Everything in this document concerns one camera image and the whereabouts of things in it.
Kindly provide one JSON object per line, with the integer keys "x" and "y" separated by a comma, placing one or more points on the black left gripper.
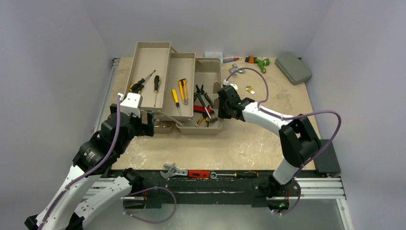
{"x": 149, "y": 126}

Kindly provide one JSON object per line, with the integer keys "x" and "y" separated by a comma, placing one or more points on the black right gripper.
{"x": 222, "y": 103}

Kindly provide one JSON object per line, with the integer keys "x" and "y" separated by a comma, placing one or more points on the small black handled hammer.
{"x": 207, "y": 113}

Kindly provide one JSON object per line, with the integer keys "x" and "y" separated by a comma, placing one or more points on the red black folding tool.
{"x": 201, "y": 109}

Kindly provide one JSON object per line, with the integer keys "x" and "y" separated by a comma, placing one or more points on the yellow black screwdriver large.
{"x": 139, "y": 85}

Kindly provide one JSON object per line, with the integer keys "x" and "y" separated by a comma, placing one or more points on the yellow black screwdriver slim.
{"x": 156, "y": 88}

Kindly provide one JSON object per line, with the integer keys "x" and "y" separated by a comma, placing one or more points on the beige plastic tool box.
{"x": 177, "y": 87}

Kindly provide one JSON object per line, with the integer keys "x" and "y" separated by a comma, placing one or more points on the yellow black utility knife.
{"x": 183, "y": 90}

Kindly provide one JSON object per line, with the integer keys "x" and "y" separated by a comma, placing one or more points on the yellow black pliers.
{"x": 204, "y": 119}

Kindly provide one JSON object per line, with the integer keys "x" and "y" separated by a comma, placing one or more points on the black grey pruning shears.
{"x": 201, "y": 92}

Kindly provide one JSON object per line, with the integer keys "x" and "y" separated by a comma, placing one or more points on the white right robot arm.
{"x": 299, "y": 141}

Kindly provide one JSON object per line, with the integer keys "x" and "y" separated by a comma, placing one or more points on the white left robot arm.
{"x": 92, "y": 160}

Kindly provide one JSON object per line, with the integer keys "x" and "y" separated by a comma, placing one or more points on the small yellow brush head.
{"x": 250, "y": 90}

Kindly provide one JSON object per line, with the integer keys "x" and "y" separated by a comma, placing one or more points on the red blue small screwdriver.
{"x": 232, "y": 59}

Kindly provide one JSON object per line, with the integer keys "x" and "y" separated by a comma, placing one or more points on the green orange spray nozzle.
{"x": 262, "y": 63}

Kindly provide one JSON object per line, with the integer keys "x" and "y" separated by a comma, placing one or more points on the clear plastic screw box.
{"x": 213, "y": 54}

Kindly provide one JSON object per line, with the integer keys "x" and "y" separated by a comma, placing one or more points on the black orange screwdriver on base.
{"x": 246, "y": 175}

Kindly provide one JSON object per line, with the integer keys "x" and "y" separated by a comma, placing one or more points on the grey sharpening stone block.
{"x": 293, "y": 68}

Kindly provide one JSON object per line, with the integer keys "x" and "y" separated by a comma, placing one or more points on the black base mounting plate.
{"x": 153, "y": 180}

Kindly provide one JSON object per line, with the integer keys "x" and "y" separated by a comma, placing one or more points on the black right corner block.
{"x": 327, "y": 163}

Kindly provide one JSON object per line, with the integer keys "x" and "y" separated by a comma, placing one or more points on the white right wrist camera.
{"x": 226, "y": 83}

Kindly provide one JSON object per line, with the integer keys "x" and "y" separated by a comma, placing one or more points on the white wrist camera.
{"x": 226, "y": 83}
{"x": 130, "y": 104}

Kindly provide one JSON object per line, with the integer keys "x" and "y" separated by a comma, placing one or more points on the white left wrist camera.
{"x": 130, "y": 104}

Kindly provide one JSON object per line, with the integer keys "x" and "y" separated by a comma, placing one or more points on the red handled adjustable wrench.
{"x": 172, "y": 170}

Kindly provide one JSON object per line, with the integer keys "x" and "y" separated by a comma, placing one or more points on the aluminium frame rail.
{"x": 320, "y": 187}

